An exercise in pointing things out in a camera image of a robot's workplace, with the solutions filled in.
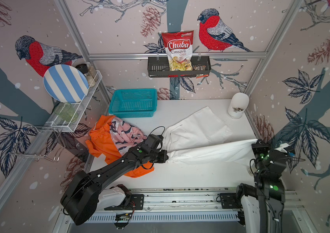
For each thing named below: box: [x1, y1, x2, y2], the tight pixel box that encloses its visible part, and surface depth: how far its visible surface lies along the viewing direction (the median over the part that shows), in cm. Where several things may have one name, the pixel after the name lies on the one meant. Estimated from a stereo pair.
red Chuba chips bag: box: [161, 30, 195, 72], surface depth 83 cm
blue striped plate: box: [43, 64, 89, 104], surface depth 74 cm
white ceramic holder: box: [228, 92, 250, 118], surface depth 105 cm
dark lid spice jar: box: [75, 63, 96, 88], surface depth 82 cm
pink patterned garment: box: [109, 116, 148, 156], surface depth 97 cm
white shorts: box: [163, 105, 259, 164], surface depth 97 cm
